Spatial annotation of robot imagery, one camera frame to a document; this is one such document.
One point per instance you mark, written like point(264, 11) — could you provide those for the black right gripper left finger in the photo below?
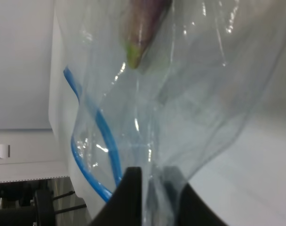
point(125, 206)

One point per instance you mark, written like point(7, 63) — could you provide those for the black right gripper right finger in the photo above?
point(188, 208)

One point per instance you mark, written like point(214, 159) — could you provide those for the clear zip bag blue zipper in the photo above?
point(187, 101)

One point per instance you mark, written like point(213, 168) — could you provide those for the purple eggplant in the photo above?
point(140, 21)

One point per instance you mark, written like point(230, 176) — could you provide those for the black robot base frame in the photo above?
point(30, 203)

